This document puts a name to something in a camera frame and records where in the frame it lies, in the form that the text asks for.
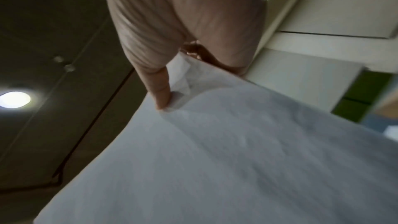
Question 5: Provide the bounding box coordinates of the person's right hand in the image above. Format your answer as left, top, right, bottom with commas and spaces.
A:
100, 0, 269, 110

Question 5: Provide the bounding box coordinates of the neat white paper sheaf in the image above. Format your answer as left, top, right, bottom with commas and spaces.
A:
32, 51, 398, 224

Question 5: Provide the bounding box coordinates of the grey roller blind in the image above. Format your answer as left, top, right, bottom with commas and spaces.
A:
279, 0, 398, 39
245, 48, 364, 114

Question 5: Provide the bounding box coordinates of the round ceiling lamp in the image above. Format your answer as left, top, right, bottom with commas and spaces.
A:
0, 90, 32, 109

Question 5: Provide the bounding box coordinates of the brown cardboard box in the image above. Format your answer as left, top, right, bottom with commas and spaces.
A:
373, 90, 398, 120

